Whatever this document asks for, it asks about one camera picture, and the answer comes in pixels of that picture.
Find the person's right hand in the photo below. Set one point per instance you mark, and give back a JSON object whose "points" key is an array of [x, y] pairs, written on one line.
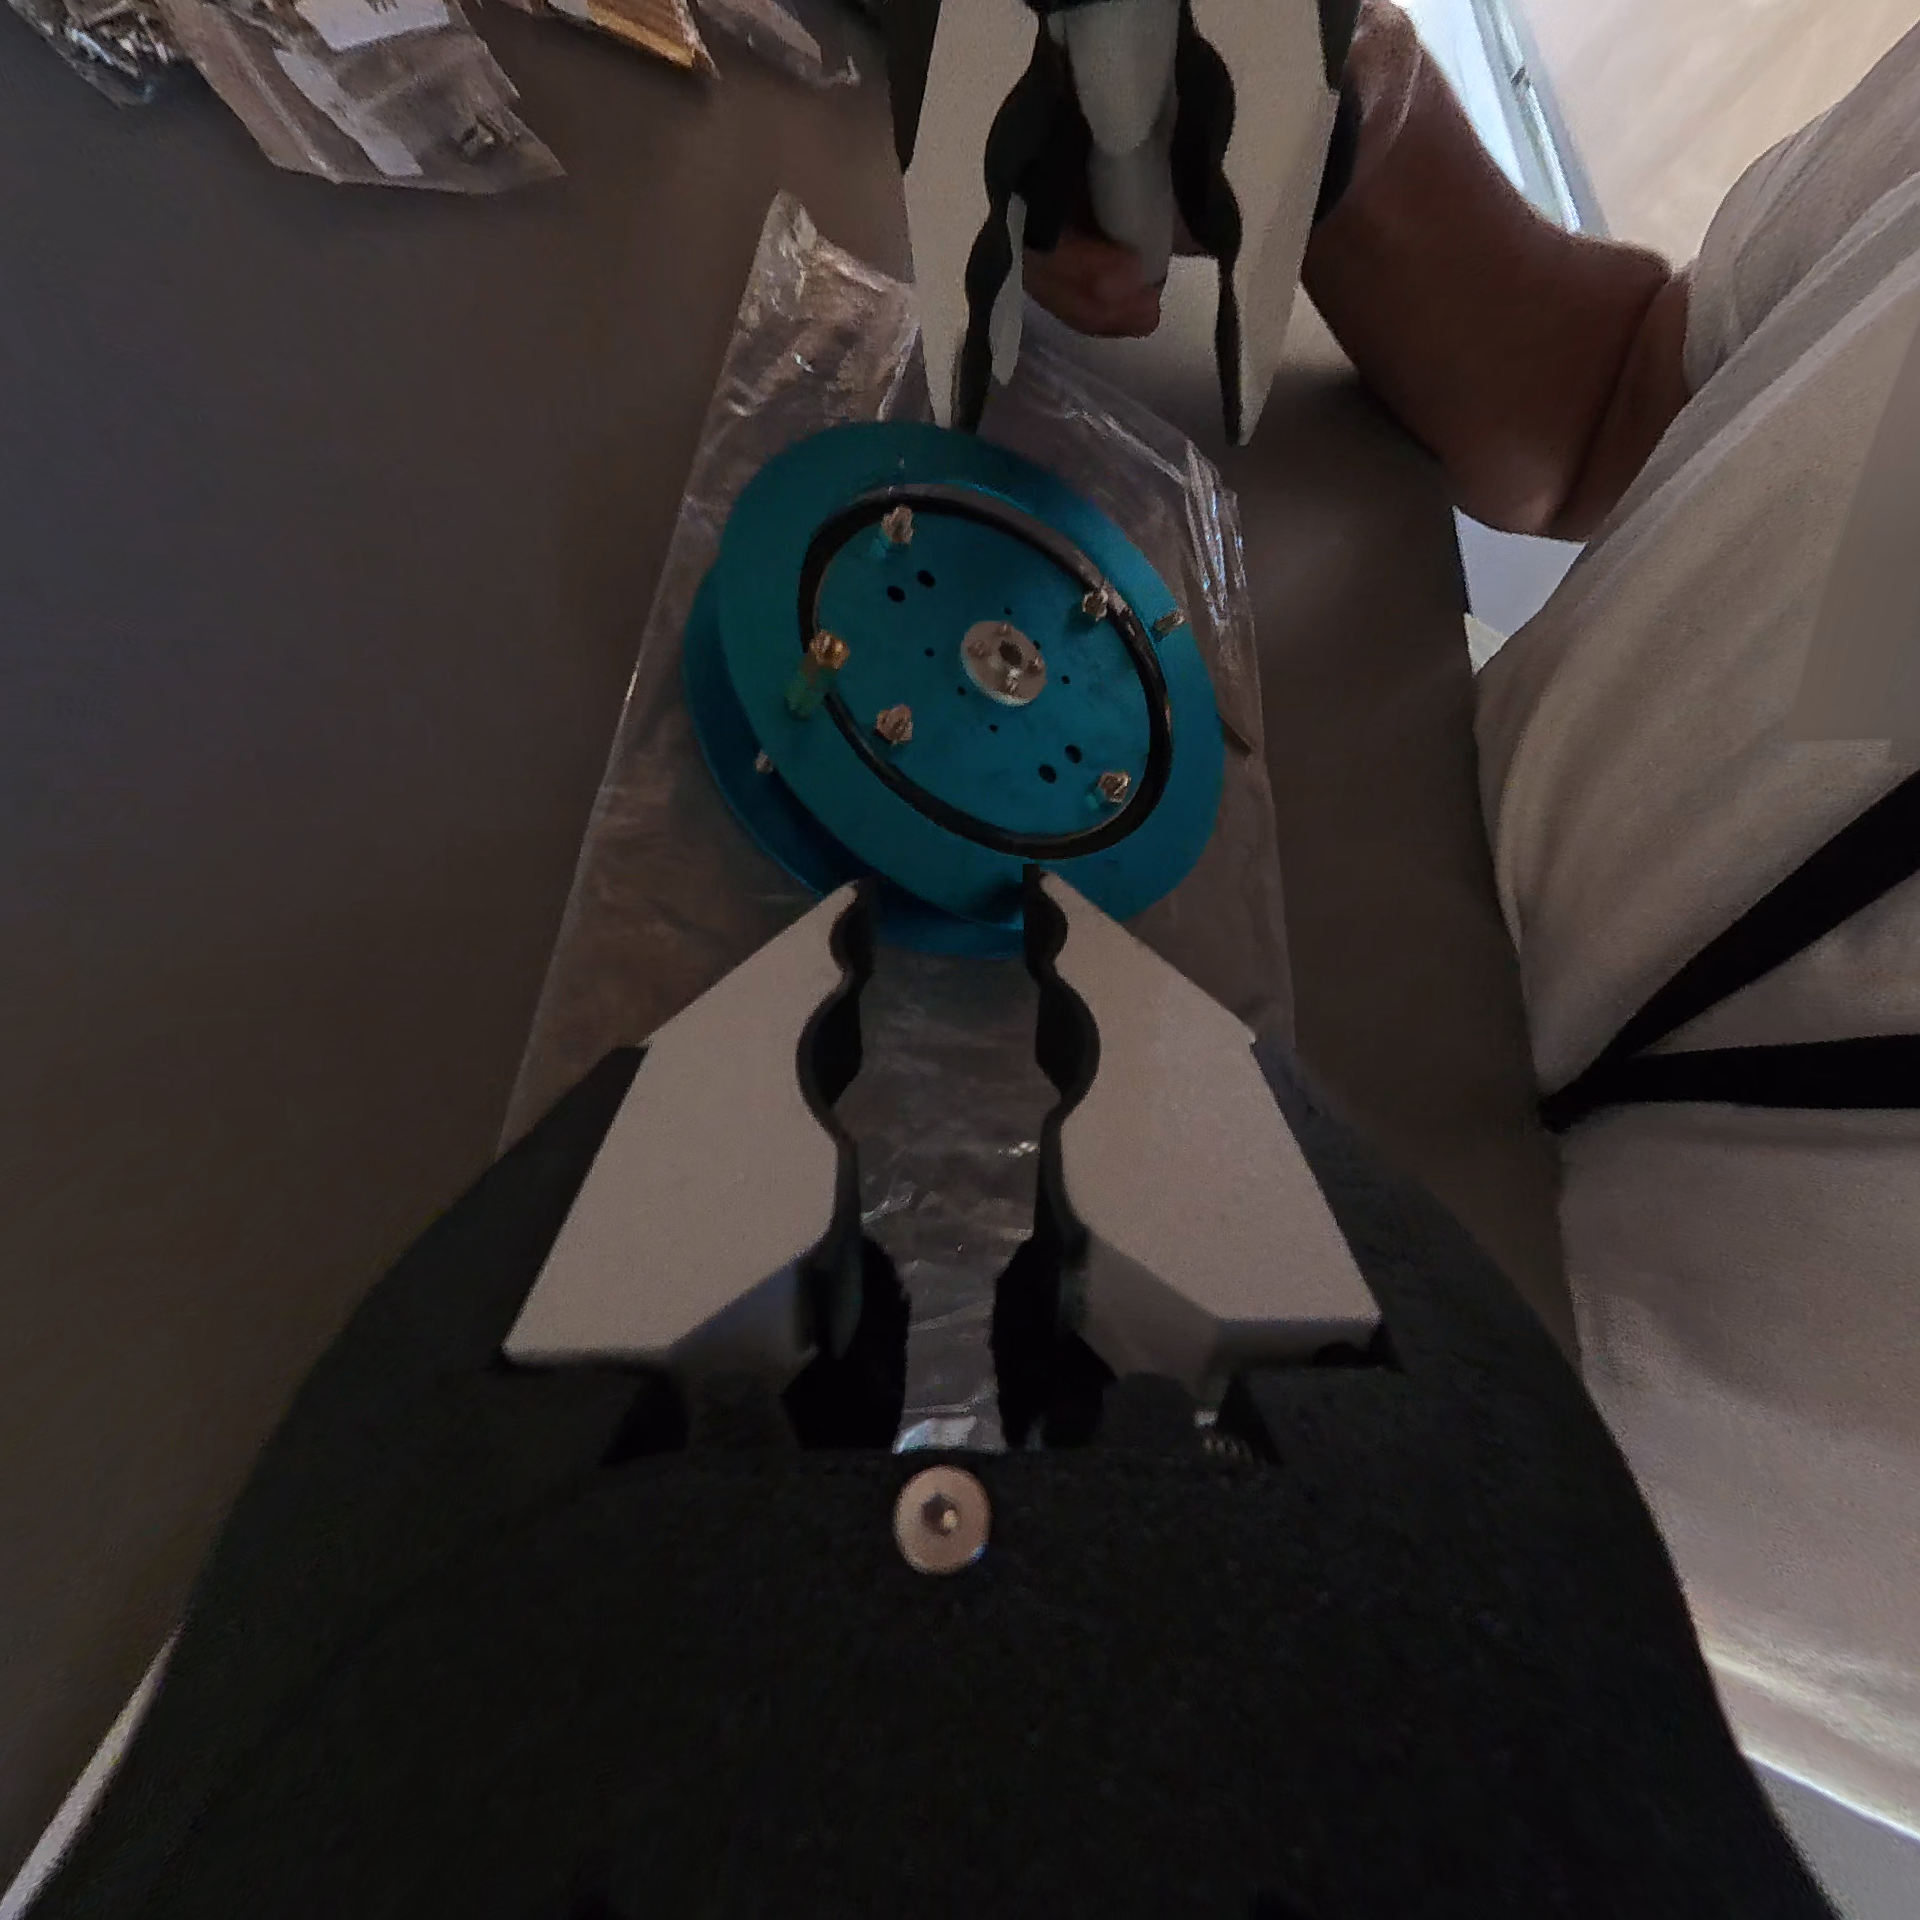
{"points": [[1103, 292]]}

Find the clear plastic bag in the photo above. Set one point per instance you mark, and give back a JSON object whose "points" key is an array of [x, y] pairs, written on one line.
{"points": [[930, 1126]]}

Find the grey desk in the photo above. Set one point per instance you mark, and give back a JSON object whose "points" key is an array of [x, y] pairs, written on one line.
{"points": [[300, 751]]}

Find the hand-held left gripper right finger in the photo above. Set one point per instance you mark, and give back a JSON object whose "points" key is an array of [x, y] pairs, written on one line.
{"points": [[1214, 1200]]}

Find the assembly guide sheet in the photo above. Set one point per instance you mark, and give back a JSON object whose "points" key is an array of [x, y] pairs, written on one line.
{"points": [[43, 1846]]}

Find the blue turntable bearing assembly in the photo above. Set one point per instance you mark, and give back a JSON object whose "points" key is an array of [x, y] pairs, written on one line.
{"points": [[930, 705]]}

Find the pile of small hardware bags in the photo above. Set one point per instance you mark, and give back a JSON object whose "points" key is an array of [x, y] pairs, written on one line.
{"points": [[376, 90]]}

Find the person's right forearm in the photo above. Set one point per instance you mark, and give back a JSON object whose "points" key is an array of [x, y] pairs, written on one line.
{"points": [[1500, 299]]}

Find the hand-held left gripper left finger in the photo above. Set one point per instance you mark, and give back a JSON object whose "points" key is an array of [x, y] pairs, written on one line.
{"points": [[674, 1200]]}

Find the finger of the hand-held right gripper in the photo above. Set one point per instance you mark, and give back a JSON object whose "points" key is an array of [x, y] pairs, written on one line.
{"points": [[953, 180], [1275, 150]]}

